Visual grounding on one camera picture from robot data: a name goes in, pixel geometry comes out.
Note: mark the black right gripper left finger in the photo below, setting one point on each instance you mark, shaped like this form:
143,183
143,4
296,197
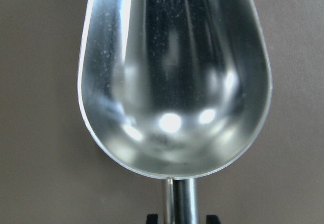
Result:
152,218

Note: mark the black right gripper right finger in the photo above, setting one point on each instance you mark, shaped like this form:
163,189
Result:
212,216

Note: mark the metal ice scoop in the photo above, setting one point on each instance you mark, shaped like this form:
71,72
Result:
174,89

